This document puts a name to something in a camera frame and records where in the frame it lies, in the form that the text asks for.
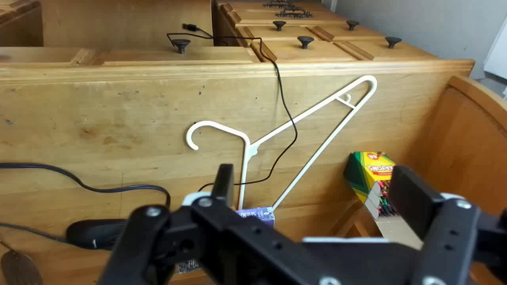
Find wooden roll-top desk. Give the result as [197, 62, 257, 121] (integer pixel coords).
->
[0, 0, 507, 285]

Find yellow green crayon box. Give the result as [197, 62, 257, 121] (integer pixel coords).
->
[344, 149, 425, 251]

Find white plastic clothes hanger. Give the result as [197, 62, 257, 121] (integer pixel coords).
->
[184, 75, 379, 213]

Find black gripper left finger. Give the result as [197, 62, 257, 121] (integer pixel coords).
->
[97, 164, 319, 285]

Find purple book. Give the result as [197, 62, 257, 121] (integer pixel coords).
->
[235, 206, 277, 229]

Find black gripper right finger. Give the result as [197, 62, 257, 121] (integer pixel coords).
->
[390, 165, 507, 285]

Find thin black cable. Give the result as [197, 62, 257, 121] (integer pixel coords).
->
[165, 23, 301, 194]

